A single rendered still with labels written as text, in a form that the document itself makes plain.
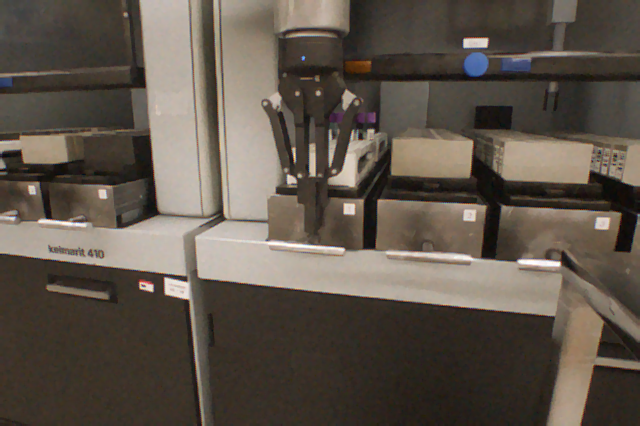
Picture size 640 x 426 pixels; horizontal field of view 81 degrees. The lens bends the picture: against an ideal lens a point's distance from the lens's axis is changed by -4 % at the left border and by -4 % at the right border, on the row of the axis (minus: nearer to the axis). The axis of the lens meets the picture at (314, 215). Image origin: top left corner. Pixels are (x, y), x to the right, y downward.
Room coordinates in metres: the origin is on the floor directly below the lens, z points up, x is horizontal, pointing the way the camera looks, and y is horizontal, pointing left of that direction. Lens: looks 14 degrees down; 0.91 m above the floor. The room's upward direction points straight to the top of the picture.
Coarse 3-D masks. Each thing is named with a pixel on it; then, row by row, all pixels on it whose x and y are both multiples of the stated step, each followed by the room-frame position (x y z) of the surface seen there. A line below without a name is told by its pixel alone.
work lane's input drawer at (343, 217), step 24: (384, 168) 0.83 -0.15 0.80; (288, 192) 0.53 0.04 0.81; (336, 192) 0.52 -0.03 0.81; (360, 192) 0.55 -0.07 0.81; (288, 216) 0.53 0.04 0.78; (336, 216) 0.51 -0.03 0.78; (360, 216) 0.50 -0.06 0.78; (288, 240) 0.53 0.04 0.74; (312, 240) 0.49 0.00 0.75; (336, 240) 0.51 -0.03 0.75; (360, 240) 0.50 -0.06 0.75
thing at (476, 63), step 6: (474, 54) 0.52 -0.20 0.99; (480, 54) 0.52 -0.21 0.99; (468, 60) 0.53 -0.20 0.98; (474, 60) 0.52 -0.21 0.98; (480, 60) 0.52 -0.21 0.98; (486, 60) 0.52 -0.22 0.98; (468, 66) 0.53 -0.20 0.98; (474, 66) 0.52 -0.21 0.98; (480, 66) 0.52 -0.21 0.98; (486, 66) 0.52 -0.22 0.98; (468, 72) 0.53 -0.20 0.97; (474, 72) 0.52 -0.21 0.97; (480, 72) 0.52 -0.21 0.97
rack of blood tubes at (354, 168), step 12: (312, 144) 0.68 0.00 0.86; (360, 144) 0.68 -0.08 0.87; (372, 144) 0.75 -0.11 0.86; (312, 156) 0.55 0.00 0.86; (348, 156) 0.54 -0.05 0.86; (360, 156) 0.60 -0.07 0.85; (312, 168) 0.55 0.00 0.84; (348, 168) 0.54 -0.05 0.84; (360, 168) 0.76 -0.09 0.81; (288, 180) 0.56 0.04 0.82; (336, 180) 0.54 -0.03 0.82; (348, 180) 0.54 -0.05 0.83; (360, 180) 0.61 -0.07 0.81
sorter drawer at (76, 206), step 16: (64, 176) 0.64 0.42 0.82; (80, 176) 0.64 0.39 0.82; (96, 176) 0.64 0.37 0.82; (112, 176) 0.64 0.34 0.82; (128, 176) 0.66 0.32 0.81; (144, 176) 0.70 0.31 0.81; (64, 192) 0.63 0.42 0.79; (80, 192) 0.62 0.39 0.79; (96, 192) 0.61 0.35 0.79; (112, 192) 0.61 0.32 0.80; (128, 192) 0.64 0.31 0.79; (144, 192) 0.68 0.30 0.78; (64, 208) 0.63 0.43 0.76; (80, 208) 0.62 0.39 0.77; (96, 208) 0.61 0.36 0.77; (112, 208) 0.61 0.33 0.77; (128, 208) 0.64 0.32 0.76; (48, 224) 0.59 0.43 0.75; (64, 224) 0.58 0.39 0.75; (80, 224) 0.57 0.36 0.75; (96, 224) 0.62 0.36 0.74; (112, 224) 0.61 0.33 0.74
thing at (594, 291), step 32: (576, 256) 0.25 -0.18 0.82; (608, 256) 0.25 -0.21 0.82; (576, 288) 0.24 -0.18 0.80; (608, 288) 0.20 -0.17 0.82; (576, 320) 0.24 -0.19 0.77; (608, 320) 0.19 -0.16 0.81; (576, 352) 0.24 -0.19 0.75; (544, 384) 0.26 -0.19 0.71; (576, 384) 0.24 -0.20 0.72; (544, 416) 0.25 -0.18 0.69; (576, 416) 0.24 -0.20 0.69
